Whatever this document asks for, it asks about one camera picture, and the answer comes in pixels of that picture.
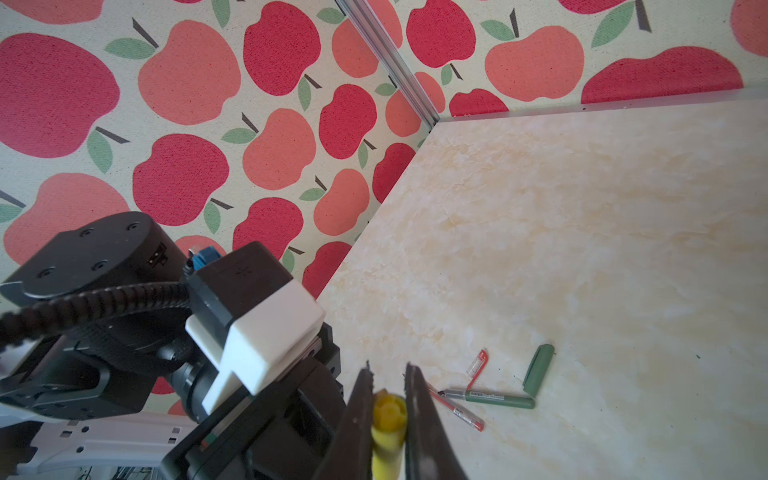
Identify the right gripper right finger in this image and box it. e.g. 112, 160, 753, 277
404, 363, 468, 480

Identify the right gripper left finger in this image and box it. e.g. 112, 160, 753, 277
313, 363, 374, 480

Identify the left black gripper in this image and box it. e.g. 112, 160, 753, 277
159, 324, 346, 479

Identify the yellow pen cap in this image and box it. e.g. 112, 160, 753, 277
371, 390, 408, 480

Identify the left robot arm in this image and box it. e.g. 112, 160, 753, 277
1, 212, 346, 479

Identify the red gel pen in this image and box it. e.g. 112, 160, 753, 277
427, 384, 485, 432

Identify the clear red pen cap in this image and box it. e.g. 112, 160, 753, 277
466, 348, 489, 390

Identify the green marker pen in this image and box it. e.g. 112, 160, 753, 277
438, 389, 536, 409

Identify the green pen cap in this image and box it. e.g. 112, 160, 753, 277
523, 344, 555, 397

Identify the left aluminium corner post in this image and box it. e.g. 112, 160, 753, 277
336, 0, 439, 131

